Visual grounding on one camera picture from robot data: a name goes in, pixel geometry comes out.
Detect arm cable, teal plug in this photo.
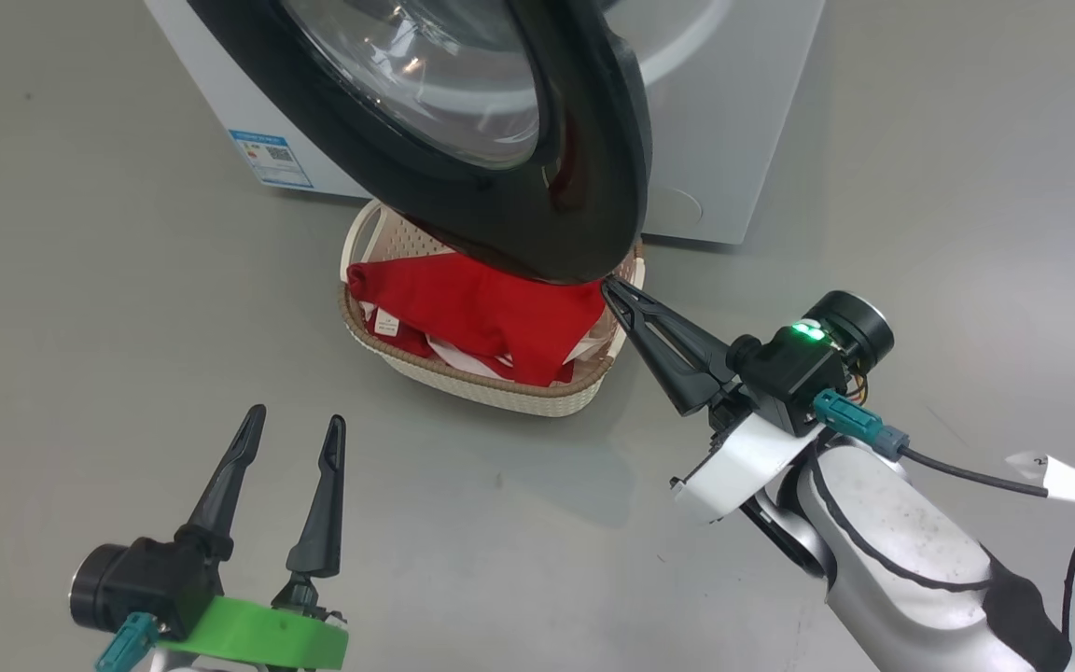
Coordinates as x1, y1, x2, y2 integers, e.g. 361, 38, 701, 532
94, 611, 161, 672
813, 389, 1075, 645

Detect cream perforated laundry basket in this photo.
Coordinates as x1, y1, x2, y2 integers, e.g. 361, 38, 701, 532
340, 198, 648, 417

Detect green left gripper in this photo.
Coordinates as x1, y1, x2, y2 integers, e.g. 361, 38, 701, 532
157, 404, 349, 671

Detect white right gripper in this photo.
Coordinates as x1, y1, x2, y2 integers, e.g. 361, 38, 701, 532
600, 276, 823, 525

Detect left arm cable, teal plug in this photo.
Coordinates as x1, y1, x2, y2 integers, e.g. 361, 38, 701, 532
94, 611, 161, 672

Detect blue energy label sticker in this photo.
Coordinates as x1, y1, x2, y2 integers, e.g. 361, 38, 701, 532
229, 129, 314, 190

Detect right arm cable, teal plug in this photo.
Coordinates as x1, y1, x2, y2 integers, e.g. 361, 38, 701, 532
813, 389, 1075, 645

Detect thin twisted black cable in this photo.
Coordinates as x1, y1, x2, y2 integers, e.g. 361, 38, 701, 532
808, 448, 996, 594

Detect white cable tag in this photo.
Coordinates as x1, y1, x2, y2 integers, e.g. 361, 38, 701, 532
1007, 452, 1075, 506

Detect red and white garment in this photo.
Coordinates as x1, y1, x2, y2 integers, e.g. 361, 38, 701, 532
347, 252, 608, 388

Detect black round glass washer door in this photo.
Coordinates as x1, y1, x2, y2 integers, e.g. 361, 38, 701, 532
188, 0, 652, 286

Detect white front-load washing machine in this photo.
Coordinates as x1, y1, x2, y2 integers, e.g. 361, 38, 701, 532
144, 0, 826, 246

